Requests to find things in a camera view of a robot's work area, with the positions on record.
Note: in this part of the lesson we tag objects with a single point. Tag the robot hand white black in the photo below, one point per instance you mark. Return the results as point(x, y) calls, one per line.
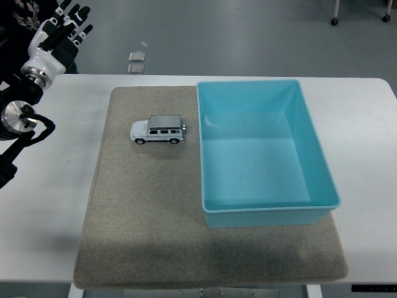
point(43, 57)

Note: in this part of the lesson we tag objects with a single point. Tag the white toy car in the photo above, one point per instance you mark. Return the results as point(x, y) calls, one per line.
point(161, 128)

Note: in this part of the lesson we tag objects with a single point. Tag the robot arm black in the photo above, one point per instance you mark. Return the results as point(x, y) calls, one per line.
point(15, 118)

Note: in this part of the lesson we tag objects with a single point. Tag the blue plastic box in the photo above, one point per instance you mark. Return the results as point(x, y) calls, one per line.
point(257, 167)

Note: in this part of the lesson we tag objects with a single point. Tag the person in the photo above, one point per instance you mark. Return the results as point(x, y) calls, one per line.
point(17, 12)

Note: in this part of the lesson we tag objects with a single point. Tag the silver floor outlet plate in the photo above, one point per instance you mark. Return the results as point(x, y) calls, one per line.
point(137, 56)
point(136, 69)

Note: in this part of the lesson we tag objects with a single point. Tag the beige felt mat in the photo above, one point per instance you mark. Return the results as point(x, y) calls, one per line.
point(145, 201)

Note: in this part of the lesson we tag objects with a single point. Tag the white table leg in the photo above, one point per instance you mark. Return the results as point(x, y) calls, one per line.
point(75, 292)
point(314, 292)

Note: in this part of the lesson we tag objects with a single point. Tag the white cart leg with caster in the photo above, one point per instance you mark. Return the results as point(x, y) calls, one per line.
point(386, 17)
point(334, 18)

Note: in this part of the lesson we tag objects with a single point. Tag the black table control panel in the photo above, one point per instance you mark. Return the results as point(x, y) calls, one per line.
point(373, 288)

